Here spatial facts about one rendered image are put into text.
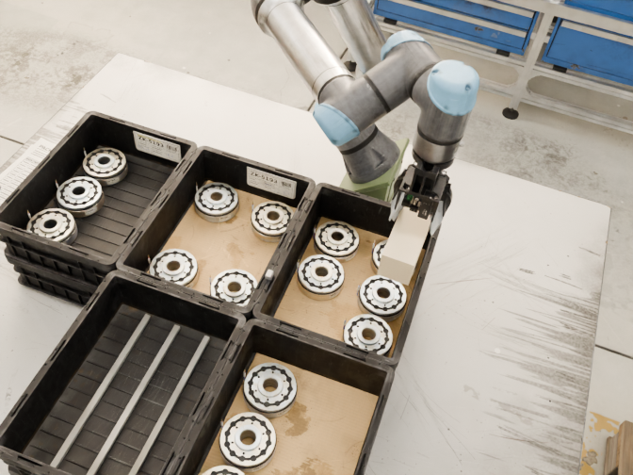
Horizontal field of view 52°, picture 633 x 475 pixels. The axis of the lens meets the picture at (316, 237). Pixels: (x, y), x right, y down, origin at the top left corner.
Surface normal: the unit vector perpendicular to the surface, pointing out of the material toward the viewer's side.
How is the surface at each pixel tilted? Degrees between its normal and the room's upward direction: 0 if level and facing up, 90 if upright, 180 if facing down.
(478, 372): 0
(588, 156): 0
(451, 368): 0
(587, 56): 90
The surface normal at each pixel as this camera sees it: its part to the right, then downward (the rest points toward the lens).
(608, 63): -0.36, 0.71
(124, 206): 0.07, -0.63
